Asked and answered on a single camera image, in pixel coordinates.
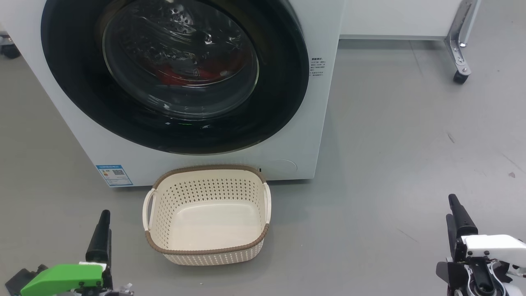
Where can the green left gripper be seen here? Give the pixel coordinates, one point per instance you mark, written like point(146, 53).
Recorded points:
point(61, 277)

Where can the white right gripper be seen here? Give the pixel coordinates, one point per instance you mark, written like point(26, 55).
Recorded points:
point(493, 246)

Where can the black round glass washer door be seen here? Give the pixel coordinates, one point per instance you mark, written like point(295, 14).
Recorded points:
point(82, 102)

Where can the red and white garment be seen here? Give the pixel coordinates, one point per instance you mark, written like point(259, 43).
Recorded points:
point(176, 78)

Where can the cream perforated laundry basket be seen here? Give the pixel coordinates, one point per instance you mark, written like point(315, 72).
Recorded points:
point(213, 222)

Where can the white front-load washing machine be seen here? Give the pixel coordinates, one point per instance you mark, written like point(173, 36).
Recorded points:
point(314, 123)

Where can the blue energy label sticker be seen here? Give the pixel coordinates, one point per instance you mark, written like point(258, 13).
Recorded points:
point(114, 175)

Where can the black partition caster wheel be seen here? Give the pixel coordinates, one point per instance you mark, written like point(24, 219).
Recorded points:
point(460, 77)

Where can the black text notice sticker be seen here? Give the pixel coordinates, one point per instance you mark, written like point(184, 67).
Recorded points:
point(318, 67)

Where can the white partition panel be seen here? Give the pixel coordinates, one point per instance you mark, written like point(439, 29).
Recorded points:
point(394, 18)

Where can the metal partition foot bracket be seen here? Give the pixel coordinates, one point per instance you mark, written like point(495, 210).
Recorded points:
point(459, 41)

